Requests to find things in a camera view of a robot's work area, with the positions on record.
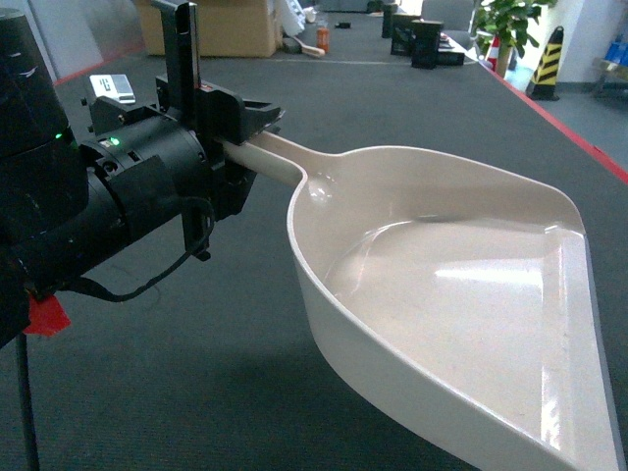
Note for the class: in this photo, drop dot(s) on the black box stand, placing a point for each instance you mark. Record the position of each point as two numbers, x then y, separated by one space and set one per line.
426 40
402 33

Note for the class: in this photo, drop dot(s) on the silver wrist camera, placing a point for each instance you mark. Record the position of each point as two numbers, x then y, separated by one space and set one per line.
116 87

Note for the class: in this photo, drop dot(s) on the wooden brush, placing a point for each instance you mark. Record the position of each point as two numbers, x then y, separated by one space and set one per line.
293 45

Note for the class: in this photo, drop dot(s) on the beige plastic dustpan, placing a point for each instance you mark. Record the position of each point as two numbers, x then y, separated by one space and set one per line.
456 297

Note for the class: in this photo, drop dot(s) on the yellow black traffic cone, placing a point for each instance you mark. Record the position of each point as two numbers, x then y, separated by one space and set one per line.
542 84

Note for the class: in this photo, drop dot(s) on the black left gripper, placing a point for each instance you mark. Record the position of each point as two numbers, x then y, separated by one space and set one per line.
196 120

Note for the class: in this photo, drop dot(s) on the orange bottle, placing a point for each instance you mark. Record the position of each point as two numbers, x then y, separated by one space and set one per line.
323 38

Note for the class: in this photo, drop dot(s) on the black box stand near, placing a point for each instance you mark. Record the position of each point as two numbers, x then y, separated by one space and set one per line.
426 40

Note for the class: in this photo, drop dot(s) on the potted green plant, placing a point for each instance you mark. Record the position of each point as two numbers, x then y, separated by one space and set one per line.
508 20

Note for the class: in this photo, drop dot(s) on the black box stand far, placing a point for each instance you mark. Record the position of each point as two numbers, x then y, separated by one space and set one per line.
402 33

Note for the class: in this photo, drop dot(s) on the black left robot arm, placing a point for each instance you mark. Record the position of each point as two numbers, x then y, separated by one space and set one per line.
68 206

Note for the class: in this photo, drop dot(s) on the large cardboard box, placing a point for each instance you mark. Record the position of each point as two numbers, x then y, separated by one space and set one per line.
232 29

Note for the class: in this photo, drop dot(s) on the red tape tag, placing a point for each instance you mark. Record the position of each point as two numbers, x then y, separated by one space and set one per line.
47 317

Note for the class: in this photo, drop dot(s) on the red white traffic cone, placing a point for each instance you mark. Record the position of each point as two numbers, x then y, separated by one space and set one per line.
492 54

